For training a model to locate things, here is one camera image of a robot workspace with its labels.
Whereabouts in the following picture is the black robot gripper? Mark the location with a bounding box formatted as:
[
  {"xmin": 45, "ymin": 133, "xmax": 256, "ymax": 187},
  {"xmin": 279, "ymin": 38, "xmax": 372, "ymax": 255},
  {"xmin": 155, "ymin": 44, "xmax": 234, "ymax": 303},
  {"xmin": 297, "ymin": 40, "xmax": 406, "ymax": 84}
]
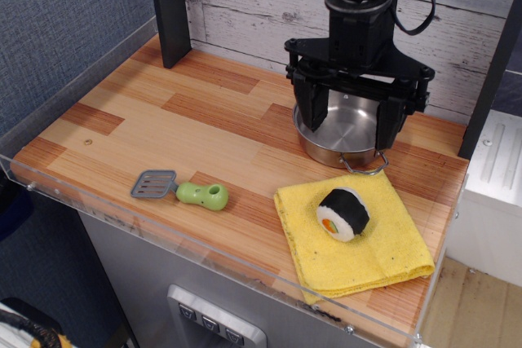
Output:
[{"xmin": 285, "ymin": 9, "xmax": 435, "ymax": 151}]

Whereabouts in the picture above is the plush sushi roll toy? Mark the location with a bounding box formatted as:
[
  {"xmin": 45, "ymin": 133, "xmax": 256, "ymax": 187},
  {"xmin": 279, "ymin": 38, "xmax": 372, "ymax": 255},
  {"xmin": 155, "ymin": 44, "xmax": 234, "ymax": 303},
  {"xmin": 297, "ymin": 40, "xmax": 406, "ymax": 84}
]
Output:
[{"xmin": 316, "ymin": 187, "xmax": 370, "ymax": 242}]

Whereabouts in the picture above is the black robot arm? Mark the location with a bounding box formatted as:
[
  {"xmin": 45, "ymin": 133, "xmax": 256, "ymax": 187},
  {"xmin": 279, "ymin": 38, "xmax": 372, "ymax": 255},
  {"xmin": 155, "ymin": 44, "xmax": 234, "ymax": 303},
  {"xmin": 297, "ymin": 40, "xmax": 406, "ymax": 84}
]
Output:
[{"xmin": 285, "ymin": 0, "xmax": 435, "ymax": 151}]

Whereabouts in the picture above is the small steel pot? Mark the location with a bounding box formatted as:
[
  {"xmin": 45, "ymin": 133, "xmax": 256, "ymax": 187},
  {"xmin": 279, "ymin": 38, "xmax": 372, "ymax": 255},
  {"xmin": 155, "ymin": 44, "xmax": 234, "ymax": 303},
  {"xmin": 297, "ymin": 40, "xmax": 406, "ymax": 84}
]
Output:
[{"xmin": 293, "ymin": 90, "xmax": 389, "ymax": 175}]

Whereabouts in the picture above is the yellow folded cloth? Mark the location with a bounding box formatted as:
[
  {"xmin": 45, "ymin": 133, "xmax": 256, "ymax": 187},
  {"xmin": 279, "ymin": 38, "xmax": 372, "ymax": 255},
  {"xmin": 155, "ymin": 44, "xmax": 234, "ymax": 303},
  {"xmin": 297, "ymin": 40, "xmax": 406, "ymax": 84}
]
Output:
[{"xmin": 274, "ymin": 172, "xmax": 435, "ymax": 305}]

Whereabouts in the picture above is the white ribbed box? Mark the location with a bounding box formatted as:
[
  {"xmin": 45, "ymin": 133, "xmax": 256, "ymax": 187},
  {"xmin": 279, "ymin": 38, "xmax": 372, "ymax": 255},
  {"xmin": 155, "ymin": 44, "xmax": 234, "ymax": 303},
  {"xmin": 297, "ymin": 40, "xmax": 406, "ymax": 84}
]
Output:
[{"xmin": 446, "ymin": 110, "xmax": 521, "ymax": 286}]

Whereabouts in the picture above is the silver toy fridge cabinet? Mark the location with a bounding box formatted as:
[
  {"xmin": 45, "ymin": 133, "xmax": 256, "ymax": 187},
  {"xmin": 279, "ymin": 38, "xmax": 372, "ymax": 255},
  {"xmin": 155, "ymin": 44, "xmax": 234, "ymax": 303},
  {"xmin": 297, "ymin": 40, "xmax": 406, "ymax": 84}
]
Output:
[{"xmin": 82, "ymin": 214, "xmax": 412, "ymax": 347}]

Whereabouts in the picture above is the silver dispenser button panel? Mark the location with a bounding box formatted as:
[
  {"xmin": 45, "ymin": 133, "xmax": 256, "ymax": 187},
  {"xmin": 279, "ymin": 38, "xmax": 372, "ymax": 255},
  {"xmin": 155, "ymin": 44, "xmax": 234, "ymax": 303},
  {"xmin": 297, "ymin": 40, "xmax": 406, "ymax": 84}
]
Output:
[{"xmin": 167, "ymin": 284, "xmax": 268, "ymax": 347}]

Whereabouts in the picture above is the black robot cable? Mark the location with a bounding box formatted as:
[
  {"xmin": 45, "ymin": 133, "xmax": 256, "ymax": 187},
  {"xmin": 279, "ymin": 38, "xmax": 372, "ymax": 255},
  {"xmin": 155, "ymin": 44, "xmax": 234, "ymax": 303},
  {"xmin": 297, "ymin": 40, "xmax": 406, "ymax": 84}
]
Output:
[{"xmin": 391, "ymin": 0, "xmax": 437, "ymax": 35}]

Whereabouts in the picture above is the black vertical post right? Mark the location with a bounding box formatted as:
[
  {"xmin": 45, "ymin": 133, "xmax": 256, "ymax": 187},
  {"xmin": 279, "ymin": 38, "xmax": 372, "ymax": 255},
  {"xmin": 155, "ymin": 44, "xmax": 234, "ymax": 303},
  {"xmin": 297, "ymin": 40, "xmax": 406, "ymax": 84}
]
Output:
[{"xmin": 458, "ymin": 0, "xmax": 521, "ymax": 159}]

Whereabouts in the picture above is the toy spatula green handle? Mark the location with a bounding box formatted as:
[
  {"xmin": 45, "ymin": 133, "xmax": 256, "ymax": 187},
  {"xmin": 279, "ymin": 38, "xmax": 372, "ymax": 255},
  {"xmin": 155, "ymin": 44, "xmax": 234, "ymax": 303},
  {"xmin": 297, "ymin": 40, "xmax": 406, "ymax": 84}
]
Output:
[{"xmin": 130, "ymin": 170, "xmax": 229, "ymax": 211}]

